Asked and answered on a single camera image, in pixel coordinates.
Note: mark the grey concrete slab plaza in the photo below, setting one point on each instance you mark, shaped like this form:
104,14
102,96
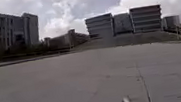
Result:
92,77

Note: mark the low grey building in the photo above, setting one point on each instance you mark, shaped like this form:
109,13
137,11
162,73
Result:
65,40

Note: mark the wide grey stairway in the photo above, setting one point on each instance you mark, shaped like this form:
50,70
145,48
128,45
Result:
127,40

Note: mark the large stepped grey building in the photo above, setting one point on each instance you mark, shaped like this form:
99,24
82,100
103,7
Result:
124,22

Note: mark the row of dark bushes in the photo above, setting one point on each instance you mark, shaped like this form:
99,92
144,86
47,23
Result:
8,52

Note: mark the small grey building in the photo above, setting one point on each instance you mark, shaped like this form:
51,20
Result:
171,21

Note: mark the pole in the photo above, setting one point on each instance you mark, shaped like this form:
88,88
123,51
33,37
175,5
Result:
177,32

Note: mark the tall grey office building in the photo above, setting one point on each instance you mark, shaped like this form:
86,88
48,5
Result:
1,30

